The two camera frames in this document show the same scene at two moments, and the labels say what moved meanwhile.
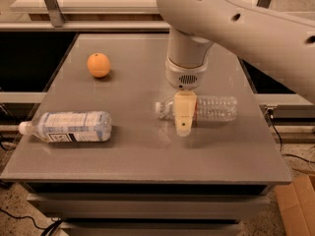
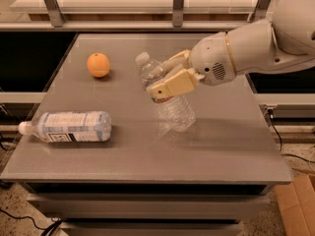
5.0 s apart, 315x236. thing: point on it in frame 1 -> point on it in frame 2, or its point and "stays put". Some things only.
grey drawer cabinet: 151,208 stays put
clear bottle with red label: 208,108 -> 175,114
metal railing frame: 58,22 stays put
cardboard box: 296,201 stays put
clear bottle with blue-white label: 58,127 stays put
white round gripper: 184,76 -> 210,60
